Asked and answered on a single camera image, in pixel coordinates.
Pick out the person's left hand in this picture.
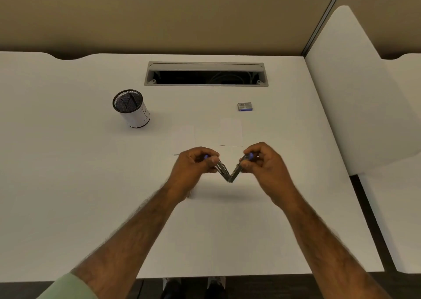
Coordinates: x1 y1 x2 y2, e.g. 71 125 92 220
167 147 221 204

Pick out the person's right hand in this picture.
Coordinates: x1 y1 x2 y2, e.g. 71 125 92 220
239 141 296 209

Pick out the silver stapler with blue ends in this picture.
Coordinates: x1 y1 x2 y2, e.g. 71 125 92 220
203 153 256 184

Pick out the person's right forearm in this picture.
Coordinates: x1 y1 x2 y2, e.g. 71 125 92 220
278 190 392 299

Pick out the person's left forearm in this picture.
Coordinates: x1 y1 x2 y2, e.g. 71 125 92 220
70 181 185 299

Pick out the white paper sheet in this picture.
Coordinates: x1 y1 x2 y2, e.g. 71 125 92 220
171 125 196 157
219 118 244 147

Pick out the black mesh pen cup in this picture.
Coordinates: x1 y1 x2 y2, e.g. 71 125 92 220
112 89 151 129

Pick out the black shoe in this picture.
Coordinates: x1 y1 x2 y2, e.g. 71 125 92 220
161 278 183 299
205 277 228 299

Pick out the white desk divider panel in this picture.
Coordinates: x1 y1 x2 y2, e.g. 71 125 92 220
305 5 421 177

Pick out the white neighbouring desk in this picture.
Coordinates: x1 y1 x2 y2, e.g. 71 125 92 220
359 53 421 274

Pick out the light green sleeve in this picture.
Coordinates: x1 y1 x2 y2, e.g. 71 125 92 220
36 272 99 299

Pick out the grey desk cable tray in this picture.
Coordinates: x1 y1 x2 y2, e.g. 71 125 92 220
144 61 269 87

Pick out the grey partition post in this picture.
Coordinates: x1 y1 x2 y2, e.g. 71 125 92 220
301 0 349 57

